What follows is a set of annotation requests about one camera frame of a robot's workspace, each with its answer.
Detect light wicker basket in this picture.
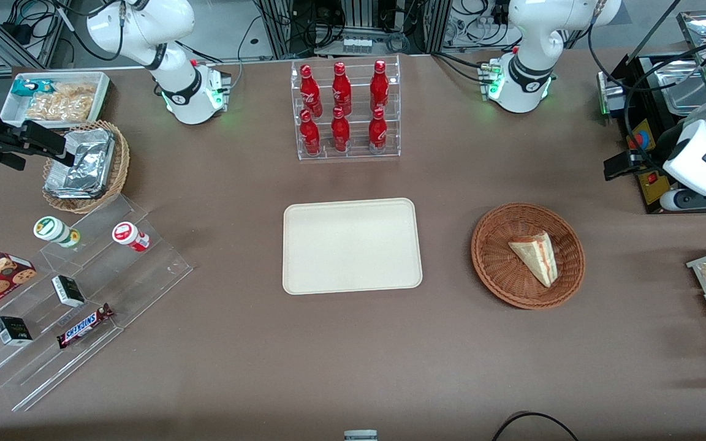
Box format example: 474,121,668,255
42,120,131,214

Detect black machine with yellow panel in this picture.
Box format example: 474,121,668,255
597,52,706,214

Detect clear acrylic stepped stand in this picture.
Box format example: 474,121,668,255
0,195,193,412

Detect cream plastic tray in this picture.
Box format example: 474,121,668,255
283,198,423,296

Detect red soda bottle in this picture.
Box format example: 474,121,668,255
370,60,390,112
300,64,323,118
331,107,351,153
300,110,322,156
332,62,352,116
368,108,388,154

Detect clear bag of chips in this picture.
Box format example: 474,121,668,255
25,84,97,121

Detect small black box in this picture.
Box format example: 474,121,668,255
0,316,33,347
51,275,86,307

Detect black cable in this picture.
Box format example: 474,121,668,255
492,412,580,441

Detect teal snack packet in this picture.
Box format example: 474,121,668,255
11,79,53,97

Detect silver foil packets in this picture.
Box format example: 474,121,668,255
44,129,115,200

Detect triangle sandwich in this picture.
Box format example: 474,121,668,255
508,231,558,288

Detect clear acrylic bottle rack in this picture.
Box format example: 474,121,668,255
290,55,401,161

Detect red lid cup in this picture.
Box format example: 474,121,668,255
112,222,150,252

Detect green lid cup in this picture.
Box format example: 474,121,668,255
34,216,81,248

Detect white rectangular bin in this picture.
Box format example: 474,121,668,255
0,72,111,128

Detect Snickers chocolate bar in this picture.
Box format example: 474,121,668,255
57,303,115,349

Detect brown wicker basket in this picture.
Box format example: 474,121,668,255
471,203,586,309

